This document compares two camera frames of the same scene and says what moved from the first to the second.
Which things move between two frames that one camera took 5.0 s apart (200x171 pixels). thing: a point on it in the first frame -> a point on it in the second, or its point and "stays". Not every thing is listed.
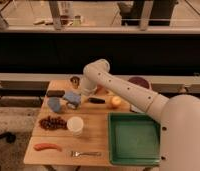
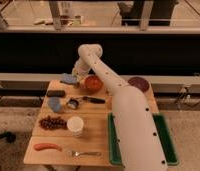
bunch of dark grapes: (55, 123) stays
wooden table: (73, 128) stays
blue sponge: (72, 97) -> (68, 78)
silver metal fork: (80, 154) stays
